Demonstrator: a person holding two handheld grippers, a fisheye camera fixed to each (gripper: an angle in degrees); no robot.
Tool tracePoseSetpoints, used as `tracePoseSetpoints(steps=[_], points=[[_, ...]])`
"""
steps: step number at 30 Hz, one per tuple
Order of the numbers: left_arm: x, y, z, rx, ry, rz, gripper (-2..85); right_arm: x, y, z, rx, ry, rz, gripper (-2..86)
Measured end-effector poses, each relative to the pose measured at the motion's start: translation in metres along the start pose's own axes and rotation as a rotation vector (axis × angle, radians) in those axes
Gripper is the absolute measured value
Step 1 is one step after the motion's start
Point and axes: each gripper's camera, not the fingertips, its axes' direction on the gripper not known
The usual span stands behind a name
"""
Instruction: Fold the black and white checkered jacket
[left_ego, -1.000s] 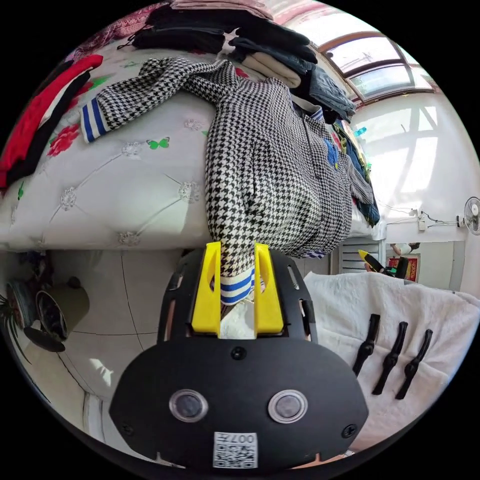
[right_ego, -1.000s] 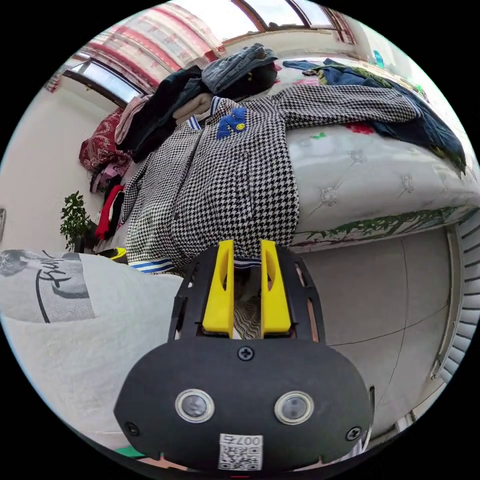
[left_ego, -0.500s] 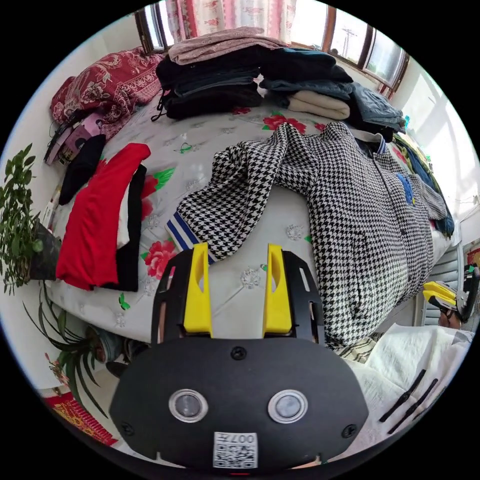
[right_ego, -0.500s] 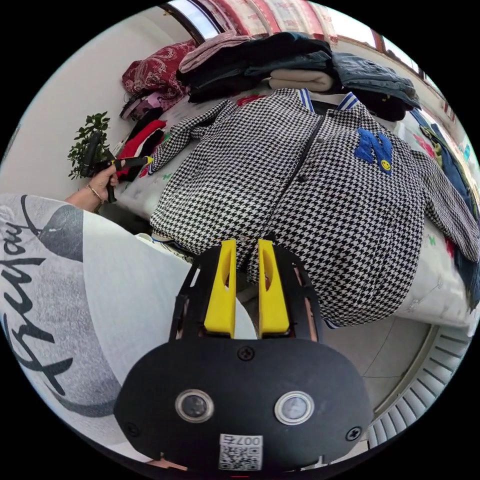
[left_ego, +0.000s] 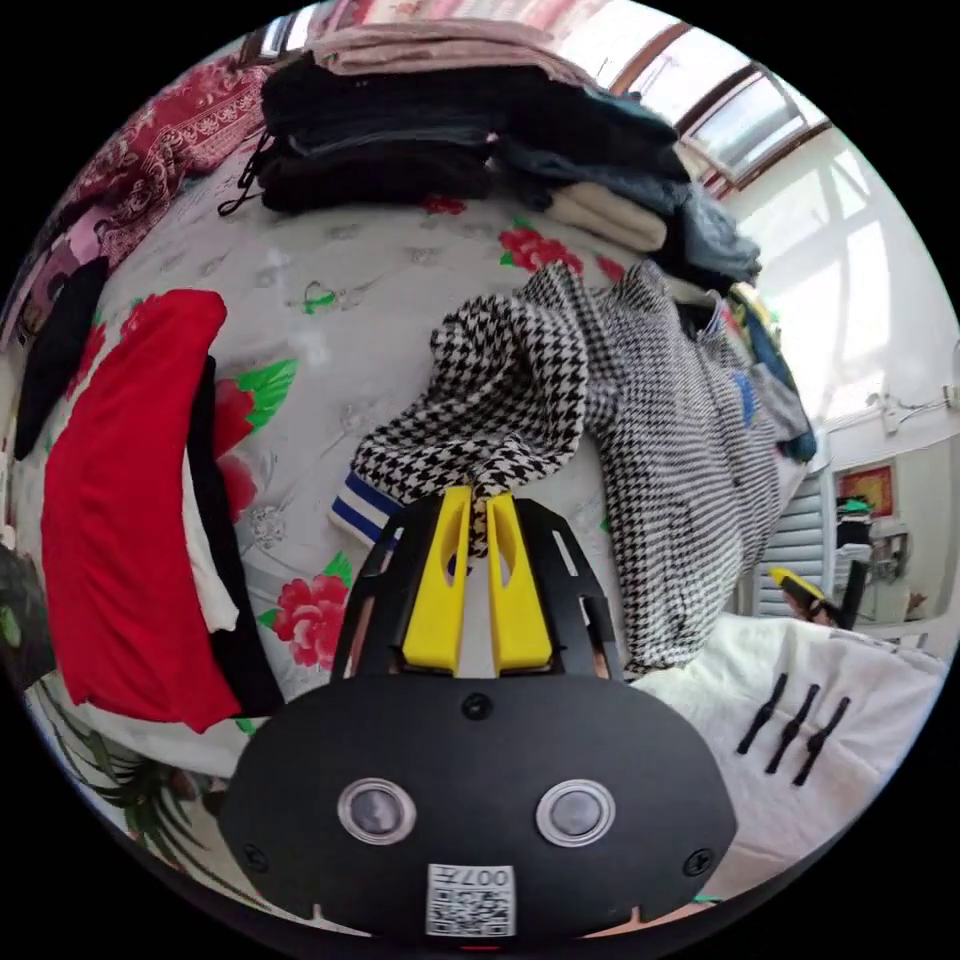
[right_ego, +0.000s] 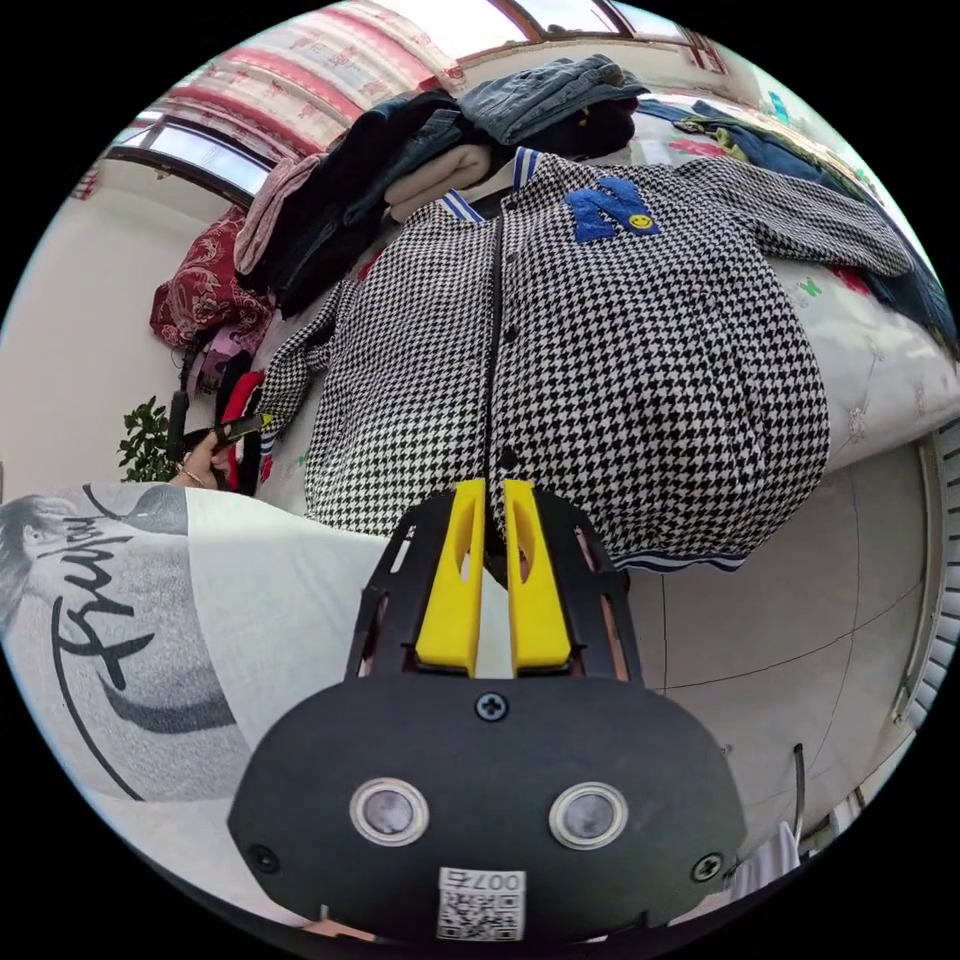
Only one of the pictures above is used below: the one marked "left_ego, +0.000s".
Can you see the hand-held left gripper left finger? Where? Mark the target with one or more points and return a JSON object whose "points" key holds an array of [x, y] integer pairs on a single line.
{"points": [[431, 600]]}

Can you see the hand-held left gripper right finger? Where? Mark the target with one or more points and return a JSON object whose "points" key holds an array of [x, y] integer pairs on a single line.
{"points": [[517, 615]]}

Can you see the black and white checkered jacket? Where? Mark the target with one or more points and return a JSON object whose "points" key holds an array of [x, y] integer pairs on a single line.
{"points": [[675, 465]]}

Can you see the person's right hand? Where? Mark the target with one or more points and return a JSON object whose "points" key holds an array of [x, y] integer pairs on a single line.
{"points": [[823, 615]]}

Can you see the white slatted radiator cover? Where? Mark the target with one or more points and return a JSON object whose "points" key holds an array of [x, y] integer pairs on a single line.
{"points": [[795, 547]]}

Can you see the person's body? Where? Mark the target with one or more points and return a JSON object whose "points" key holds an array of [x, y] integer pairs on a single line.
{"points": [[825, 750]]}

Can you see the colourful pile of clothes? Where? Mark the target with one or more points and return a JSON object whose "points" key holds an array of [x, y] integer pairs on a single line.
{"points": [[772, 375]]}

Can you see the red white black clothes pile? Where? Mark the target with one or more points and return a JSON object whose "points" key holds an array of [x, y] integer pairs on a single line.
{"points": [[112, 510]]}

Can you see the bed with floral printed sheet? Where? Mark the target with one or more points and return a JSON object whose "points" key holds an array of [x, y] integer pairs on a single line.
{"points": [[337, 247]]}

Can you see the window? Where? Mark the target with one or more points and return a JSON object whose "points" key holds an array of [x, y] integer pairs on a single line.
{"points": [[757, 142]]}

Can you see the black garment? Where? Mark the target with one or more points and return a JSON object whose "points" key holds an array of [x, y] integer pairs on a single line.
{"points": [[56, 352]]}

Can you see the red patterned quilt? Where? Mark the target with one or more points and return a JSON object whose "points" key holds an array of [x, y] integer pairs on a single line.
{"points": [[165, 142]]}

